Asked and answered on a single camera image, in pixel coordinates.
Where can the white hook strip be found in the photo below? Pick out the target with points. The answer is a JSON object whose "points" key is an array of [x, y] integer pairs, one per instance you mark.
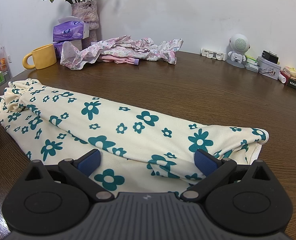
{"points": [[212, 54]]}

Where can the grey printed tin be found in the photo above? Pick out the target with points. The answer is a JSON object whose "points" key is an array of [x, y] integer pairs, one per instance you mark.
{"points": [[269, 70]]}

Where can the black charger adapter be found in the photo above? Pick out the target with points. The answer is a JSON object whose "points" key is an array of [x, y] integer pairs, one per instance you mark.
{"points": [[270, 56]]}

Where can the purple tissue pack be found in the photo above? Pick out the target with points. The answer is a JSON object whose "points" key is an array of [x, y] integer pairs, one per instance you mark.
{"points": [[68, 31], [59, 48]]}

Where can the pink floral garment pile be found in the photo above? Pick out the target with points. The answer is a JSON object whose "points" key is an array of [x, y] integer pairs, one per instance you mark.
{"points": [[73, 60]]}

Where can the yellow mug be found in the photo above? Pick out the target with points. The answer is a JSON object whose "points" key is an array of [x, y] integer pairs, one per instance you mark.
{"points": [[44, 56]]}

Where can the white small tube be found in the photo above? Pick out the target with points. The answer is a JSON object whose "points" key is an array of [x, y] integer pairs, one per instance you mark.
{"points": [[282, 77]]}

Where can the pink floral ruffled garment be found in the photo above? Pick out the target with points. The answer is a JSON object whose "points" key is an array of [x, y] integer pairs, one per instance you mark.
{"points": [[162, 50]]}

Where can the white robot-shaped speaker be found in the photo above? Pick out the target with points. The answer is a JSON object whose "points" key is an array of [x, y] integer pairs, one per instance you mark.
{"points": [[239, 43]]}

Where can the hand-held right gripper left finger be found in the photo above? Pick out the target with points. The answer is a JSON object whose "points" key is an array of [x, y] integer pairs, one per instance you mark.
{"points": [[89, 162]]}

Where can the pink knit garment purple cuffs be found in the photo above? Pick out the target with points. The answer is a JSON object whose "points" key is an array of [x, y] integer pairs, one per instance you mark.
{"points": [[120, 60]]}

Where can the cream dress with green flowers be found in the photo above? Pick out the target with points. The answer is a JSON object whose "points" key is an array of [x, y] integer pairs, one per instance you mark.
{"points": [[128, 130]]}

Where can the pale pink textured vase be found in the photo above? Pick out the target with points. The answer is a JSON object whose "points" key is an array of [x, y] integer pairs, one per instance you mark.
{"points": [[85, 11]]}

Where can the green white small packets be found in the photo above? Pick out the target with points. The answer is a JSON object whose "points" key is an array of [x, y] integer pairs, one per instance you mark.
{"points": [[251, 65]]}

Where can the white wall outlet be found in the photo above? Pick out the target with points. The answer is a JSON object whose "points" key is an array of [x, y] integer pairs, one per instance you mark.
{"points": [[9, 58]]}

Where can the clear printed plastic bag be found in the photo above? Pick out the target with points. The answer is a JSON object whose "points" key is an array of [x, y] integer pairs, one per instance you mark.
{"points": [[0, 52]]}

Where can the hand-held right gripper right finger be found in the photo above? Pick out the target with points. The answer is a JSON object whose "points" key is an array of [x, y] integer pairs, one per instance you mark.
{"points": [[206, 162]]}

